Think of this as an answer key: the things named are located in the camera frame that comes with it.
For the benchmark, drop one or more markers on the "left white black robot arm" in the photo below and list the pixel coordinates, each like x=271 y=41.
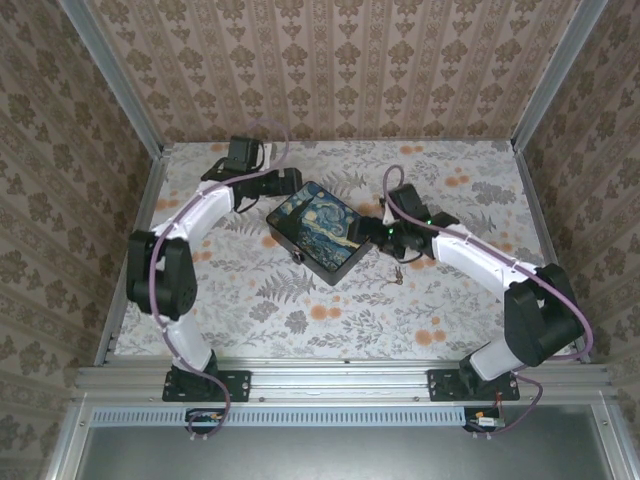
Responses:
x=210 y=210

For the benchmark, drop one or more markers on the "aluminium frame side rail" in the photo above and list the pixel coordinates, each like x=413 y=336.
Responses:
x=135 y=240
x=537 y=210

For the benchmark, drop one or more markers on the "aluminium frame cross rail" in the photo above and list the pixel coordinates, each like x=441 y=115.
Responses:
x=340 y=380

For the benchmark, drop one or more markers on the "grey metal sheet panel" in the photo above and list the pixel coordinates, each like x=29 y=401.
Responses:
x=325 y=455

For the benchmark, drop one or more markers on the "aluminium frame post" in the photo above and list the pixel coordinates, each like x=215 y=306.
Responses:
x=547 y=75
x=110 y=75

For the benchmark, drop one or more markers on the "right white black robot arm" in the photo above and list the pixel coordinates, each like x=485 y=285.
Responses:
x=465 y=255

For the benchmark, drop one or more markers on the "silver key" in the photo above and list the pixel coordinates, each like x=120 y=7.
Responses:
x=395 y=274

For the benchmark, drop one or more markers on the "black box with painted lid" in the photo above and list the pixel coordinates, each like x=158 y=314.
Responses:
x=320 y=225

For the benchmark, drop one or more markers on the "dark grey padlock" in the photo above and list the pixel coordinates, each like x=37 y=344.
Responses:
x=299 y=257

